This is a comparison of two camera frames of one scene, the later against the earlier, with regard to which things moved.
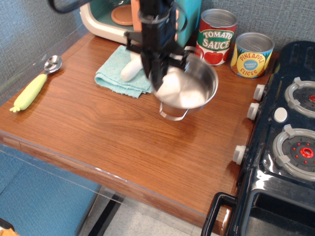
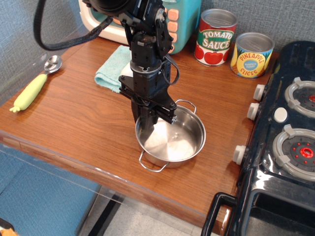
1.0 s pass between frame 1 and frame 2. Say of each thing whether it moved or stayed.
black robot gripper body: moved
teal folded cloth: stayed
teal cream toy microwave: stayed
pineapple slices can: stayed
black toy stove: stayed
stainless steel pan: moved
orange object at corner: stayed
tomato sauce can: stayed
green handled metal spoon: stayed
